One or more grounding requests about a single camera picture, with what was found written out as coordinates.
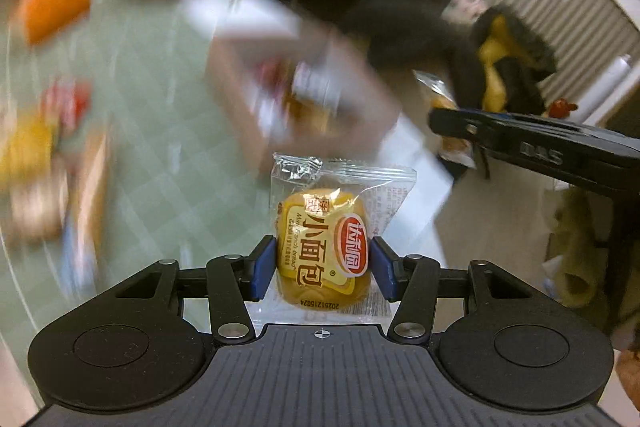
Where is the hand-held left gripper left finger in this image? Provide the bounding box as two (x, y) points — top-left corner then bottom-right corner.
(112, 235), (278, 345)

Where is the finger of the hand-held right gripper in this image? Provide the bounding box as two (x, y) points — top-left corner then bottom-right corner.
(429, 107), (507, 158)

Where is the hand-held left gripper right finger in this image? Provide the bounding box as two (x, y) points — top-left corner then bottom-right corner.
(370, 236), (537, 347)

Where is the small bread packet yellow label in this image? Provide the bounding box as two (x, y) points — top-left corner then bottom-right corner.
(252, 152), (417, 325)
(282, 94), (333, 135)
(414, 71), (478, 170)

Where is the pink cardboard box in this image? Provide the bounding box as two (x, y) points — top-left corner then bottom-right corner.
(205, 32), (401, 178)

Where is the yellow snack packet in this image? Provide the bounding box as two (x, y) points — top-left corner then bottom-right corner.
(0, 117), (58, 192)

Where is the small red toy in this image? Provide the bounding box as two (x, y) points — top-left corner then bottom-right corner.
(547, 98), (578, 118)

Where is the white cylinder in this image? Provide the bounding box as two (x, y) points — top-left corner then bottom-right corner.
(592, 54), (640, 118)

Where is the yellow black cloth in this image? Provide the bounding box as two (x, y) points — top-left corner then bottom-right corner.
(472, 4), (558, 110)

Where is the beige cloth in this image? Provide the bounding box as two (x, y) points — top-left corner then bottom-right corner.
(542, 189), (613, 308)

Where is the black jacket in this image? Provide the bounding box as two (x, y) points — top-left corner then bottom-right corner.
(345, 0), (487, 108)

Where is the green checked tablecloth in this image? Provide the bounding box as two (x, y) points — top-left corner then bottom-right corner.
(0, 0), (281, 343)

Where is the red snack packet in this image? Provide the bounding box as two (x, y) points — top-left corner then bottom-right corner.
(40, 77), (93, 135)

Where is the orange tissue box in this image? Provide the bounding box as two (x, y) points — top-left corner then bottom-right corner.
(12, 0), (93, 45)

